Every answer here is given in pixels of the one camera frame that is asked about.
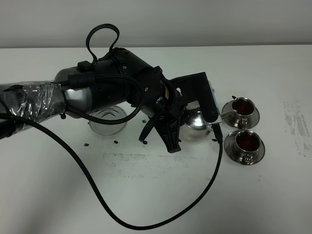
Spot far stainless steel teacup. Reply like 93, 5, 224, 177
231, 97, 255, 129

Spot far stainless steel saucer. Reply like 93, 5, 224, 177
222, 99, 260, 129

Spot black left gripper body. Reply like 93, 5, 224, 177
153, 80, 186, 122

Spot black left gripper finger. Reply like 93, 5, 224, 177
156, 115, 181, 153

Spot near stainless steel teacup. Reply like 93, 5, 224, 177
234, 130, 260, 164

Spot stainless steel teapot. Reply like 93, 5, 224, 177
179, 99, 238, 141

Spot stainless steel teacup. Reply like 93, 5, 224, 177
231, 97, 255, 129
234, 130, 260, 164

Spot steel teapot coaster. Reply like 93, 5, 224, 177
89, 105, 128, 135

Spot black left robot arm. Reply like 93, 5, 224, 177
0, 48, 185, 153

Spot black left camera cable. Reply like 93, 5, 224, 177
0, 23, 224, 224

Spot stainless steel saucer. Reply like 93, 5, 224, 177
222, 99, 260, 129
224, 130, 265, 165

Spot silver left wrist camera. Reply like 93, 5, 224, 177
170, 72, 219, 123

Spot near stainless steel saucer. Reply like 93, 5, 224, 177
224, 130, 265, 165

